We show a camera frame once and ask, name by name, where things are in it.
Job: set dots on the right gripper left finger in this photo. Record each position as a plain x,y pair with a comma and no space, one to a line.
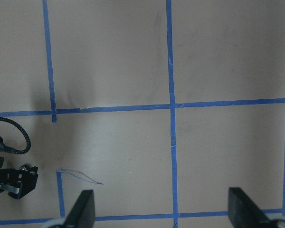
82,214

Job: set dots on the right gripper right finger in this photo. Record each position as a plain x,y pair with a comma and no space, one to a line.
243,212

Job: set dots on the black bearing gear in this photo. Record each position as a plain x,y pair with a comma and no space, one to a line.
25,167

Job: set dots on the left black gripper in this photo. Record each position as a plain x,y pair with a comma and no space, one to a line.
17,183

